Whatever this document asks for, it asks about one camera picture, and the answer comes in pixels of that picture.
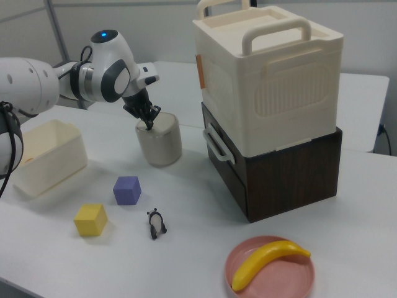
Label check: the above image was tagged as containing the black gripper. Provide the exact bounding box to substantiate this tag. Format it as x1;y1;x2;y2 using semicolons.
122;89;162;131

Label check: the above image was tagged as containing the beige trash can lid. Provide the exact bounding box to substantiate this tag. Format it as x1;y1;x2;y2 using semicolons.
135;112;179;135

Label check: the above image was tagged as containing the beige trash can body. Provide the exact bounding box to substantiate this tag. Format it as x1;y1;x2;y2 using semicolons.
136;124;183;168

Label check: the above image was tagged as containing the orange tag on box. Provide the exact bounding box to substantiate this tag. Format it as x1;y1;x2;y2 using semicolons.
196;53;206;90

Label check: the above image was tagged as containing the purple foam cube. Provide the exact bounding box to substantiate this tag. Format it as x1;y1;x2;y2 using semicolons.
112;176;142;206

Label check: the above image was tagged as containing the cream plastic open container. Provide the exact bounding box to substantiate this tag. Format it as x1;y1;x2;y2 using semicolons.
12;119;89;201

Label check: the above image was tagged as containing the toy panda figure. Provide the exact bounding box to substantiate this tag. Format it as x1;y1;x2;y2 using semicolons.
146;208;169;240

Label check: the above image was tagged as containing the yellow foam cube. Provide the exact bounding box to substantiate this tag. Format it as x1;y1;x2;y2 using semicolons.
73;203;109;238

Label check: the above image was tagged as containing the cream plastic storage box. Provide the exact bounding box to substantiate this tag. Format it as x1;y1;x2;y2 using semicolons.
192;0;344;156

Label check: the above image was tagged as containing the dark wood drawer cabinet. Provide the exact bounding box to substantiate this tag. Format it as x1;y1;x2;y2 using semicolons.
200;101;343;224

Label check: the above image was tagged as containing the yellow toy banana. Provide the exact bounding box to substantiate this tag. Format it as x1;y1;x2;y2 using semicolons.
231;240;311;292

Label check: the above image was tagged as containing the pink plate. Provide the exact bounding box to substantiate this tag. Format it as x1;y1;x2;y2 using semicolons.
225;235;316;298

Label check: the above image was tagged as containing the white drawer handle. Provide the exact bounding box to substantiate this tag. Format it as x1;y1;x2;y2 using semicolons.
202;122;236;163

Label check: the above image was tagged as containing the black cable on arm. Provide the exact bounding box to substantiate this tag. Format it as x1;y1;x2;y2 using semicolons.
0;45;94;199

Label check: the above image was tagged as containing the black wall cable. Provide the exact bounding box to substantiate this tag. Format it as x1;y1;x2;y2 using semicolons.
377;123;392;155

